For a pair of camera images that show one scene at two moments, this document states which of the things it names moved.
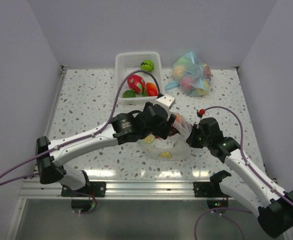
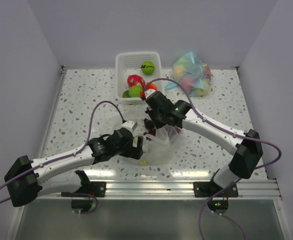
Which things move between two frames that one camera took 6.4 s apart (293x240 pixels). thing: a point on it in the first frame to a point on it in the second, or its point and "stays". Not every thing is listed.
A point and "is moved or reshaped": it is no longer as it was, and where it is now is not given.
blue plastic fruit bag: [192, 76] stays
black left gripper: [163, 129] to [133, 152]
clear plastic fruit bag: [172, 148] is moved or reshaped
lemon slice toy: [165, 154] to [144, 162]
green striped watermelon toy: [147, 65] stays
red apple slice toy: [151, 89] stays
